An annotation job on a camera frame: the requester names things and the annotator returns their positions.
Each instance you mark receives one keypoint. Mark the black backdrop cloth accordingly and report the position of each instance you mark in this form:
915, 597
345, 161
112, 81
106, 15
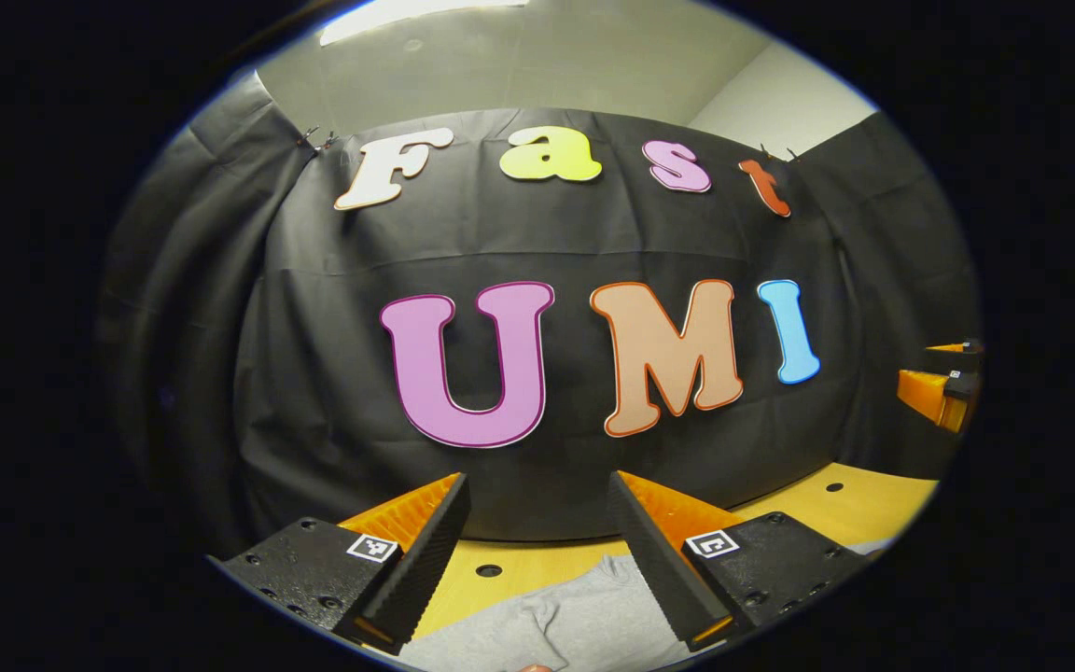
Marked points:
519, 243

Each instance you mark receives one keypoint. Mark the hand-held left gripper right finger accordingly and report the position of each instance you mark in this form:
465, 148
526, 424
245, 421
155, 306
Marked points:
659, 579

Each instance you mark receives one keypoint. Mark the grey sweatshirt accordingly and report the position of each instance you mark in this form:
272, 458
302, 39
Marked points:
584, 625

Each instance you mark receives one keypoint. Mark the small metal cloth clip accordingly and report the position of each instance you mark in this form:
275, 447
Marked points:
315, 140
775, 152

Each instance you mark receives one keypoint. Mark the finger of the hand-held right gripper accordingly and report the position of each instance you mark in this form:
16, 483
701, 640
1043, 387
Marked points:
957, 356
925, 392

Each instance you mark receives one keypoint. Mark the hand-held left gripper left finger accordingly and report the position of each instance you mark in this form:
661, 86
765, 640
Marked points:
425, 569

